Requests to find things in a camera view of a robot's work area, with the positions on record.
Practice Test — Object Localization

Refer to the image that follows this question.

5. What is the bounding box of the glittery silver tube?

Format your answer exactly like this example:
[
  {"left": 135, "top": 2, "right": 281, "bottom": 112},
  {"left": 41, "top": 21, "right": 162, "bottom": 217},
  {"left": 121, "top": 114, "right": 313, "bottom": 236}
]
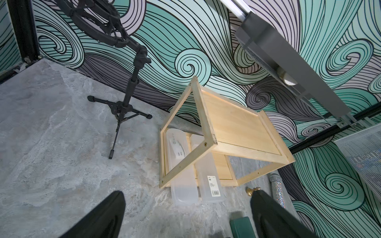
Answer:
[{"left": 269, "top": 173, "right": 285, "bottom": 208}]

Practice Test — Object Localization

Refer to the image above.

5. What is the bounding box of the translucent case with barcode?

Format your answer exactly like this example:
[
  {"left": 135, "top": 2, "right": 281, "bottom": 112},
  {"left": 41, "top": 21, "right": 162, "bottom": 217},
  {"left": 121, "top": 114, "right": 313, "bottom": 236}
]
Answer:
[{"left": 194, "top": 152, "right": 224, "bottom": 204}]

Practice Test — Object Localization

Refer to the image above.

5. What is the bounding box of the black wall-mounted tray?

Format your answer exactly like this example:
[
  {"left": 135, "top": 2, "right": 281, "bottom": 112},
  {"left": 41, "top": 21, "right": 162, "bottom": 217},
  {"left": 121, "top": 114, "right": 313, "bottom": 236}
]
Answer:
[{"left": 235, "top": 12, "right": 354, "bottom": 123}]

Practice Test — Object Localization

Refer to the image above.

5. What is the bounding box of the dark green pencil case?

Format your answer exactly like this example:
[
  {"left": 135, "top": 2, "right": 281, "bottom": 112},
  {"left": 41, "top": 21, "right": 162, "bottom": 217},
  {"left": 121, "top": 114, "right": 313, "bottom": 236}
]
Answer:
[{"left": 230, "top": 217, "right": 256, "bottom": 238}]

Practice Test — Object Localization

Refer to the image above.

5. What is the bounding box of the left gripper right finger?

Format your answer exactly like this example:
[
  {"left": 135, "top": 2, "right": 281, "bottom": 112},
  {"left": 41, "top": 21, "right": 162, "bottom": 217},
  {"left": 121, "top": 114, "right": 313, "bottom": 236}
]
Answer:
[{"left": 251, "top": 190, "right": 317, "bottom": 238}]

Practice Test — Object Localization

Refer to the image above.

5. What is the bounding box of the wooden two-tier shelf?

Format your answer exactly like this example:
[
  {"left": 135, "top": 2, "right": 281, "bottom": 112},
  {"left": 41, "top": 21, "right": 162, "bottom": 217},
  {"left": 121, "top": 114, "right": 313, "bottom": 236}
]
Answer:
[{"left": 159, "top": 76, "right": 295, "bottom": 188}]

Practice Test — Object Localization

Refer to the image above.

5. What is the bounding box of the rounded translucent pencil case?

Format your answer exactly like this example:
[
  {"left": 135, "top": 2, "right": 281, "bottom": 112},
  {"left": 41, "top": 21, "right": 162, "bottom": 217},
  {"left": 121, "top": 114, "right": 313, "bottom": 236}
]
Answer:
[{"left": 165, "top": 129, "right": 198, "bottom": 206}]

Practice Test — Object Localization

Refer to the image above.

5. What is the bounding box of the clear wall bin upper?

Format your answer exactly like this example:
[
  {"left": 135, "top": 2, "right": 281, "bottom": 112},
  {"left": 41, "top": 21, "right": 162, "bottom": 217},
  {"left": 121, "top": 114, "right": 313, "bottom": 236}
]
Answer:
[{"left": 334, "top": 124, "right": 381, "bottom": 200}]

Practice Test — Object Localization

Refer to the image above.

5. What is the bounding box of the gold knob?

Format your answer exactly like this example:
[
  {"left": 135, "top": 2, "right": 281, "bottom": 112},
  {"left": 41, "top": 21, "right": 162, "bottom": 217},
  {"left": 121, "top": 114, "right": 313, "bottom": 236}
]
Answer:
[{"left": 245, "top": 187, "right": 261, "bottom": 197}]

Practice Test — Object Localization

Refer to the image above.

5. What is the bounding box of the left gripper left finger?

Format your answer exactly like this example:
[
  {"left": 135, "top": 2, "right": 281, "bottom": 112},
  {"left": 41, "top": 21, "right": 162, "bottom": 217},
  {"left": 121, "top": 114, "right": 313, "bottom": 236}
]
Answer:
[{"left": 61, "top": 190, "right": 126, "bottom": 238}]

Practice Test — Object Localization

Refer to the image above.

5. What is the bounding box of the black mini tripod stand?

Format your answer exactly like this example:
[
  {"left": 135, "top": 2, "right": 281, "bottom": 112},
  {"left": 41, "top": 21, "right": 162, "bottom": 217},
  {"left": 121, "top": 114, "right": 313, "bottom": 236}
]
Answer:
[{"left": 55, "top": 0, "right": 153, "bottom": 160}]

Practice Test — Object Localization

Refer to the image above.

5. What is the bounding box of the aluminium wall rail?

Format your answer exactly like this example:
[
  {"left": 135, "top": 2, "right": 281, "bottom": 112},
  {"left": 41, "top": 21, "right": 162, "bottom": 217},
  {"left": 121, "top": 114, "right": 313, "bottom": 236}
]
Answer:
[{"left": 220, "top": 0, "right": 254, "bottom": 22}]

